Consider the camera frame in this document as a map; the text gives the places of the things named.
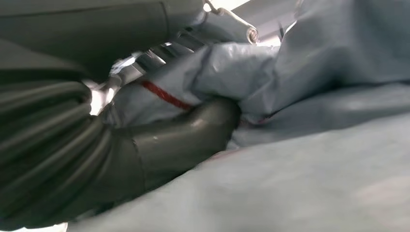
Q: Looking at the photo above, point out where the grey parcel red print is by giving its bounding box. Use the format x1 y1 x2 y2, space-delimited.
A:
69 0 410 232

